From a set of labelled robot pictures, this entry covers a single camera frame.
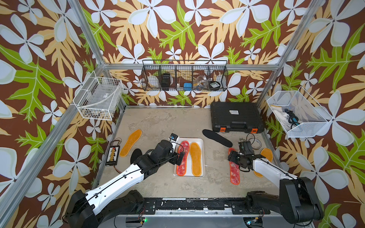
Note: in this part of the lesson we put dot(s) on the orange fuzzy insole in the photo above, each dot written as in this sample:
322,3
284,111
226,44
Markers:
267,153
132,139
196,157

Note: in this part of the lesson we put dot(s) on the black wire basket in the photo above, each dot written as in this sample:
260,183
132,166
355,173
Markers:
179,75

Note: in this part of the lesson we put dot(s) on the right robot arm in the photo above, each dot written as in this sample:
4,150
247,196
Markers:
297,201

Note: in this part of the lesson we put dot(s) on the black round tin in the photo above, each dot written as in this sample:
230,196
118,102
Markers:
214,85

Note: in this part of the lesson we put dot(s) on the white cloth in basket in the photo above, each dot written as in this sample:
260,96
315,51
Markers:
281,116

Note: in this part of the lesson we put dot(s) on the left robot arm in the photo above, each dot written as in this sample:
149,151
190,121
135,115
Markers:
91,209

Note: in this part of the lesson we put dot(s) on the aluminium frame post right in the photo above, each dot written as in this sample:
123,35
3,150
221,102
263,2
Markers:
303,25

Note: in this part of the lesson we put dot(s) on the white wire basket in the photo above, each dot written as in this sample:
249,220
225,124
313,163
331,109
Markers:
99,97
312,116

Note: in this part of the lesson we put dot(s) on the aluminium frame back bar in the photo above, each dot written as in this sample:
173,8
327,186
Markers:
234,67

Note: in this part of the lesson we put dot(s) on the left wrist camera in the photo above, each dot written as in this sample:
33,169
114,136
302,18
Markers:
173,138

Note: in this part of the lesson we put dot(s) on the red white patterned insole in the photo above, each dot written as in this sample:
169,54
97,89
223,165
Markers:
183,148

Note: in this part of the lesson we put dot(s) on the black device in basket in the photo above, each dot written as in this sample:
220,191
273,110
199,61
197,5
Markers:
165,80

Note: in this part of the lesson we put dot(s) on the black insole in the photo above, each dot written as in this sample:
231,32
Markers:
135,155
217,138

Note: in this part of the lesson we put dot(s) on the black box with yellow parts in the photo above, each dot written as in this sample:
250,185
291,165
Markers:
113,155

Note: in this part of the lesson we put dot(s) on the white wire basket left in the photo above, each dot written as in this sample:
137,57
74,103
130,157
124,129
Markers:
99,97

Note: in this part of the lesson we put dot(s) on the white plastic storage tray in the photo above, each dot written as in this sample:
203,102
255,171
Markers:
189,161

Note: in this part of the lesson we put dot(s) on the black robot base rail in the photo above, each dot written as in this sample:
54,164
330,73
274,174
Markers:
234,205

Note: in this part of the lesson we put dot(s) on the white wire basket right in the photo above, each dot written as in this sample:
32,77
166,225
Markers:
312,116

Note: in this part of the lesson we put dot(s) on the aluminium frame post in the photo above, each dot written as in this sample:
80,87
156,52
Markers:
303,25
84,25

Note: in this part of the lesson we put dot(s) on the blue black tool in basket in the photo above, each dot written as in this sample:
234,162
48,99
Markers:
292,119

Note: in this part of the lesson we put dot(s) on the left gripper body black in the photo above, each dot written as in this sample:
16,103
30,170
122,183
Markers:
170,157

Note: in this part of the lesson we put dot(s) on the aluminium frame post left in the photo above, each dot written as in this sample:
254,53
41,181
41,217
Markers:
84,25

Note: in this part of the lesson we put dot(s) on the blue small box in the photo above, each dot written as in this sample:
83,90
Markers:
187,86

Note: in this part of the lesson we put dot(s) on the black plastic tool case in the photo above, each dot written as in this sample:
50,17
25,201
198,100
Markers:
236,117

